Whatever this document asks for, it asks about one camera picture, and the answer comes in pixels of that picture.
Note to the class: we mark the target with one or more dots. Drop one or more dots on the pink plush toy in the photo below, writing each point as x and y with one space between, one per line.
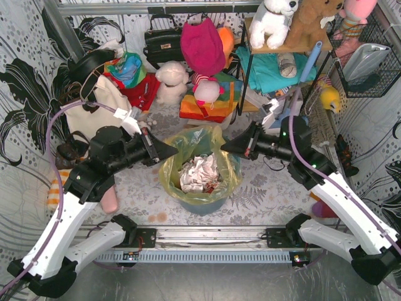
356 12

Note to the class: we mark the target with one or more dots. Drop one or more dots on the silver foil pouch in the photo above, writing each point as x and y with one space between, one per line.
365 60

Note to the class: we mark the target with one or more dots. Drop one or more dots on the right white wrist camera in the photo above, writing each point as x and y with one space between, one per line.
268 110

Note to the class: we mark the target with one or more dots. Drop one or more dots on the purple orange sock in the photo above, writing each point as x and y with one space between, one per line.
321 209

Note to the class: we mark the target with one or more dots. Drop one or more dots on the orange checkered cloth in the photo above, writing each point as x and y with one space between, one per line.
54 192

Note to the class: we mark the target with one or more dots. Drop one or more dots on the yellow plastic trash bag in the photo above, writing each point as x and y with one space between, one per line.
200 142

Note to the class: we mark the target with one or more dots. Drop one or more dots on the magenta fuzzy bag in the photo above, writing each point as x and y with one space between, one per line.
202 48

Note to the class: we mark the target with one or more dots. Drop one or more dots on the cream canvas tote bag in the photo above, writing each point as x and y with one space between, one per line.
86 122

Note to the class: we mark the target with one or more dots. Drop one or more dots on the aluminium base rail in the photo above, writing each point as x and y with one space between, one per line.
206 238

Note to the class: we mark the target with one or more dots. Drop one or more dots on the black leather handbag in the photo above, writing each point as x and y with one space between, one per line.
163 45

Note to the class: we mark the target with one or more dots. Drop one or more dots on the black metal shelf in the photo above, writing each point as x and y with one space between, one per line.
303 46

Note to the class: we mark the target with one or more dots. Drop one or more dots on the teal folded cloth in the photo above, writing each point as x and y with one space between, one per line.
265 77

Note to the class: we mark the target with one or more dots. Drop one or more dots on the pink glasses case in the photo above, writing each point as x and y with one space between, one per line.
109 201

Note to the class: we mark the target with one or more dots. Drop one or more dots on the white plush dog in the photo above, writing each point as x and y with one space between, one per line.
270 24

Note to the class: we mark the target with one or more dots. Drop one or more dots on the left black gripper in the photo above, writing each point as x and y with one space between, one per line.
150 148

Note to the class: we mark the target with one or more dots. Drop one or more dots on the orange plush toy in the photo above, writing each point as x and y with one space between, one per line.
227 38

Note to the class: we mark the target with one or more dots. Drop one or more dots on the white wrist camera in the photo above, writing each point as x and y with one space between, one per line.
268 110
129 120

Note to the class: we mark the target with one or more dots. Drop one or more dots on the yellow plush duck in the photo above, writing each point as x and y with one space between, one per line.
329 95

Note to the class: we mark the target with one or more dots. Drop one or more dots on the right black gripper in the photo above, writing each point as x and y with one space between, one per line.
252 141

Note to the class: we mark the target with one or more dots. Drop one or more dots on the brown patterned handbag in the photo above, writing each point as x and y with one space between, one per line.
72 151

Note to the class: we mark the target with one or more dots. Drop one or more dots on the cream plush sheep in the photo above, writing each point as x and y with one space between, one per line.
173 79

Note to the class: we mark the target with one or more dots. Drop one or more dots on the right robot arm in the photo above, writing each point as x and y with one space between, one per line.
319 175

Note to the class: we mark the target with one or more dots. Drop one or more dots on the black wire basket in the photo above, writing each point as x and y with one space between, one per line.
345 43

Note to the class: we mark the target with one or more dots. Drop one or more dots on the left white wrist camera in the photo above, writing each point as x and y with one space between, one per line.
129 120

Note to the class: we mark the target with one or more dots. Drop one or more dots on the pink plush pig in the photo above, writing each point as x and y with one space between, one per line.
206 89

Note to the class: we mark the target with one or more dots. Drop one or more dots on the red cloth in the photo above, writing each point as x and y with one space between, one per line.
142 95

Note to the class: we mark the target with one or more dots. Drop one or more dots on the teal plastic trash bin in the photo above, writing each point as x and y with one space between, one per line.
203 207

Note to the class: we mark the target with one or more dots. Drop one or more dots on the rainbow striped bag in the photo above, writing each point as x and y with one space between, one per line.
220 109

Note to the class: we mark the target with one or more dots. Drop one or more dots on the brown plush bear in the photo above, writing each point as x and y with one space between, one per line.
311 19

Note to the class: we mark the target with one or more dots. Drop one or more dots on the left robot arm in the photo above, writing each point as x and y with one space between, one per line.
51 267

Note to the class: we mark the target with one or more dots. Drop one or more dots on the colourful printed bag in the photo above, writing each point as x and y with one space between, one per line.
125 72

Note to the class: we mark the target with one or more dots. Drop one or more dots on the crumpled white paper trash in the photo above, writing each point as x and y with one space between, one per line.
199 175

